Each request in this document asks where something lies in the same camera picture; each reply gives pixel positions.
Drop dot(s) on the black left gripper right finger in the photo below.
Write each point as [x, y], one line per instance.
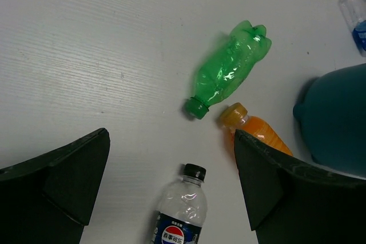
[291, 201]

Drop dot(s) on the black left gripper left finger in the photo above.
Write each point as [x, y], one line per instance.
[50, 198]

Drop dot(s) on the orange juice bottle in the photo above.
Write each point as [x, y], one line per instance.
[236, 117]

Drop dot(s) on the clear Pepsi bottle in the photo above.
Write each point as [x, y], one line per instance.
[182, 208]

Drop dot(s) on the green plastic bottle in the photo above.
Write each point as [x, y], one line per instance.
[227, 67]

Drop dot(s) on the clear bottle blue label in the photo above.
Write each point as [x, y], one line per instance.
[353, 12]

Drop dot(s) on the teal bin yellow rim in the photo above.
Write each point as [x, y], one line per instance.
[331, 116]

